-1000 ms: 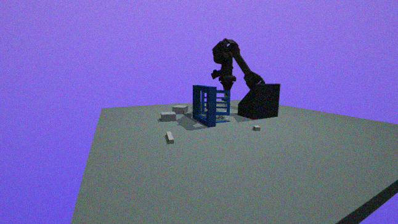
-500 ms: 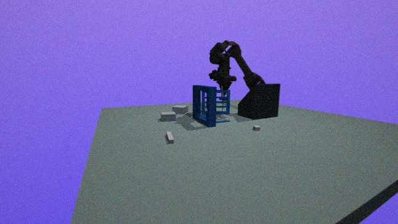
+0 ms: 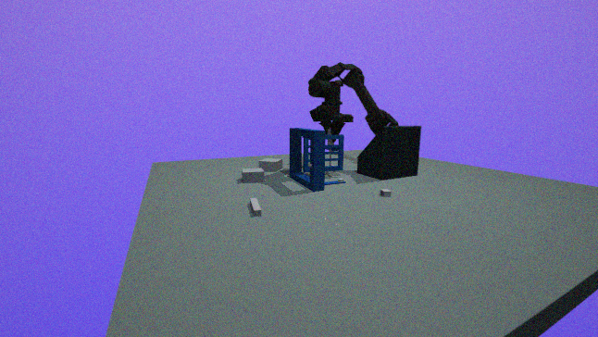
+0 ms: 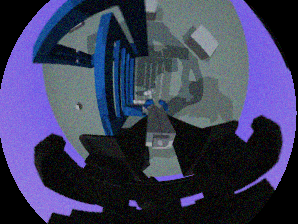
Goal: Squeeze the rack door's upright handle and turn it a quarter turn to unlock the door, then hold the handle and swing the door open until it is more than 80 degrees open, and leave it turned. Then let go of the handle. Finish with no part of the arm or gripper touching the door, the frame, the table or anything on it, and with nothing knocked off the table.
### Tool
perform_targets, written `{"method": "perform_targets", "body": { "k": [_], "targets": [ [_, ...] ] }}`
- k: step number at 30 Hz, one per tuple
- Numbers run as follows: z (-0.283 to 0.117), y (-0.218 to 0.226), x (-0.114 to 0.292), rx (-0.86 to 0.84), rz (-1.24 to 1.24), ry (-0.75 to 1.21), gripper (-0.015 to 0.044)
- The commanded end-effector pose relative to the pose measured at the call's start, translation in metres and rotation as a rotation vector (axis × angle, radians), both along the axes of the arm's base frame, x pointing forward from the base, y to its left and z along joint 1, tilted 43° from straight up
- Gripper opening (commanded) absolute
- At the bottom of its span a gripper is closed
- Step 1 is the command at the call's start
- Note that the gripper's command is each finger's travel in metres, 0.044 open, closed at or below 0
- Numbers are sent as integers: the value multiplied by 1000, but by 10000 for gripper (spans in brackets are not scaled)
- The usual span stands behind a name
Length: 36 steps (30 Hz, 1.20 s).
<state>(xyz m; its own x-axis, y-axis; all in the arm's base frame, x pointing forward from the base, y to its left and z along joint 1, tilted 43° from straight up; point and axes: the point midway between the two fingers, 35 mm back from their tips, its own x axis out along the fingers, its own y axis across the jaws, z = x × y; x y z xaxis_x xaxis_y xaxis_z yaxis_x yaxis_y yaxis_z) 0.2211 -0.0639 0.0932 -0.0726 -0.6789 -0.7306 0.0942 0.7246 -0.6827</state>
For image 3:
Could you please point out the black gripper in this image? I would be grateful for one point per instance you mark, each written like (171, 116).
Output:
(337, 117)

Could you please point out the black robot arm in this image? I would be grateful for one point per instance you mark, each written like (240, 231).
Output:
(322, 86)

